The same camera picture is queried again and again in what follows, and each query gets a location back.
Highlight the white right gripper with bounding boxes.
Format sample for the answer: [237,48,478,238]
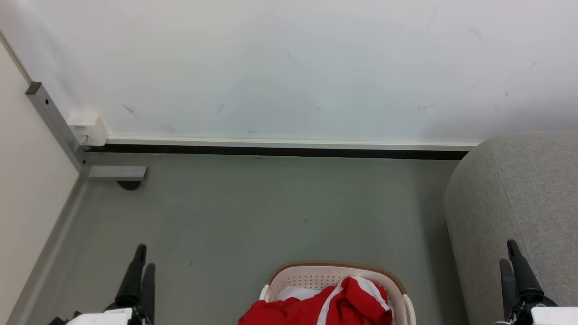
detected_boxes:
[495,239,578,325]

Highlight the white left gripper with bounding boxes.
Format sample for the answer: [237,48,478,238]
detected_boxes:
[49,244,156,325]

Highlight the red garment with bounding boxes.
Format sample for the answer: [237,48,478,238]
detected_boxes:
[238,276,392,325]

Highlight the grey fabric sofa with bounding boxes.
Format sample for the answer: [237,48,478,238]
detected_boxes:
[443,132,578,325]

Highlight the cream perforated laundry basket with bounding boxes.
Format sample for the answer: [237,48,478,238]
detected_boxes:
[259,260,417,325]

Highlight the black baseboard strip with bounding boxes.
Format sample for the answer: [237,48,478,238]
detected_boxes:
[83,143,471,161]

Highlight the white wall socket box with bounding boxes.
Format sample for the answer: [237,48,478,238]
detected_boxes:
[67,114,109,147]

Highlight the grey metal frame post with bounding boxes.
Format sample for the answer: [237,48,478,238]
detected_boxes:
[25,82,149,182]

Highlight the white wall trim strip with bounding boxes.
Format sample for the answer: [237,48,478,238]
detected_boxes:
[105,135,481,152]

